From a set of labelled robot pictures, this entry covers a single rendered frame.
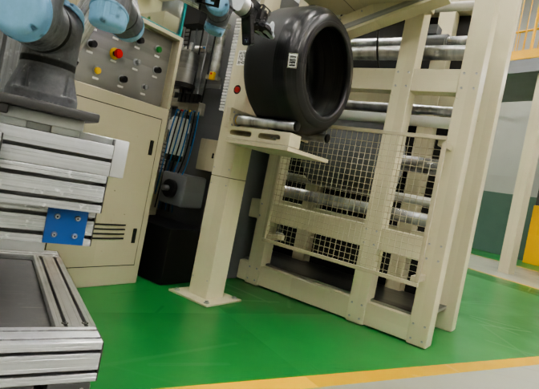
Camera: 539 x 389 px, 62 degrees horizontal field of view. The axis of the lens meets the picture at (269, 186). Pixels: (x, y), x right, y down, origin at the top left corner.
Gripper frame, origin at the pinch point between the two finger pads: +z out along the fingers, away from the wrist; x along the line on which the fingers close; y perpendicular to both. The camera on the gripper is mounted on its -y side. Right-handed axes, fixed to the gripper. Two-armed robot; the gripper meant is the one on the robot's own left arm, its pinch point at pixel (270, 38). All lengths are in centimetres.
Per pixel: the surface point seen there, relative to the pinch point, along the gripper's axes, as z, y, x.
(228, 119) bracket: 14.6, -32.0, 24.0
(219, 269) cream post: 40, -102, 26
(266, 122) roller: 18.1, -30.6, 4.7
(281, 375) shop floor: 3, -123, -43
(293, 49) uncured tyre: 4.1, -2.8, -9.9
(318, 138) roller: 46, -28, -7
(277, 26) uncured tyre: 2.9, 6.9, 0.6
